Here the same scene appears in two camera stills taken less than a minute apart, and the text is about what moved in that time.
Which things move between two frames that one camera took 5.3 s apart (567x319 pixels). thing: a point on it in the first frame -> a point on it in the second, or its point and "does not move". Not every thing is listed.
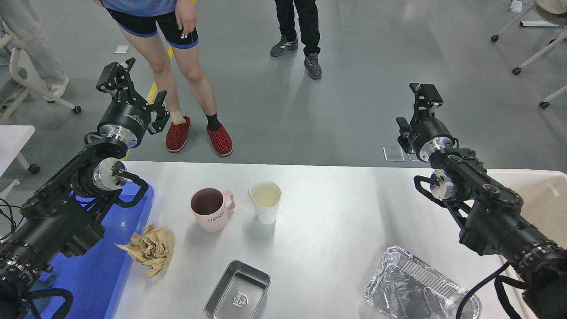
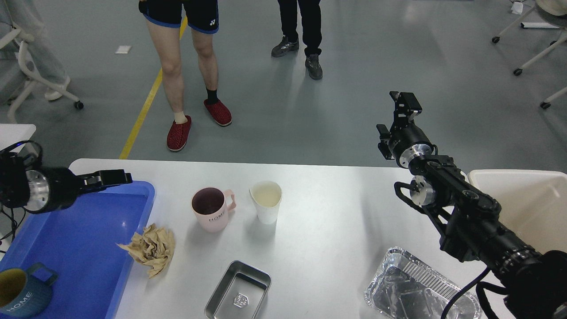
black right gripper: (427, 135) -> (407, 140)
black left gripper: (127, 117) -> (50, 188)
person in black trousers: (308, 18) does not move
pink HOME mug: (208, 205) does not move
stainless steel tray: (240, 293) does not move
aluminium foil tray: (404, 287) does not move
